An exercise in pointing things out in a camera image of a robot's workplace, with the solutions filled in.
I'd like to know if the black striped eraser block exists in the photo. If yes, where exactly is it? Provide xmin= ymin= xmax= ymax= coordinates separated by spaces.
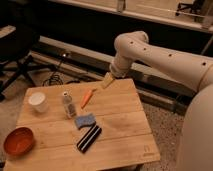
xmin=77 ymin=125 xmax=102 ymax=153

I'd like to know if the wooden table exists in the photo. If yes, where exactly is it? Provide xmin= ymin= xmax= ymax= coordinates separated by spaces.
xmin=4 ymin=79 xmax=160 ymax=171

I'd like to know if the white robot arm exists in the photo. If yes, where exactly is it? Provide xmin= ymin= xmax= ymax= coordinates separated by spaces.
xmin=102 ymin=31 xmax=213 ymax=171

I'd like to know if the orange carrot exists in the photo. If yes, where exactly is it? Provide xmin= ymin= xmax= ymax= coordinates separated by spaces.
xmin=80 ymin=89 xmax=97 ymax=109

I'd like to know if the white cup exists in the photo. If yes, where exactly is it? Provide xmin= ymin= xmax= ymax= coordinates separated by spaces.
xmin=28 ymin=92 xmax=48 ymax=113

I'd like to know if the orange ceramic bowl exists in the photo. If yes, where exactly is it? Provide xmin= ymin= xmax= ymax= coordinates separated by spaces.
xmin=3 ymin=127 xmax=35 ymax=157

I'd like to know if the black office chair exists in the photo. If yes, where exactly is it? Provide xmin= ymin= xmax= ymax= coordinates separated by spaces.
xmin=0 ymin=25 xmax=56 ymax=102

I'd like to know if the black cable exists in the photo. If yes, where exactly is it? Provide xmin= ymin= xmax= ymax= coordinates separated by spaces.
xmin=41 ymin=53 xmax=81 ymax=88

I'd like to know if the blue sponge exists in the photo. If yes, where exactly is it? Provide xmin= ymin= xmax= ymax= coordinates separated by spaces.
xmin=75 ymin=113 xmax=96 ymax=130

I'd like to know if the clear plastic bottle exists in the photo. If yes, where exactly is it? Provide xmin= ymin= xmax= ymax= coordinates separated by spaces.
xmin=62 ymin=91 xmax=76 ymax=118

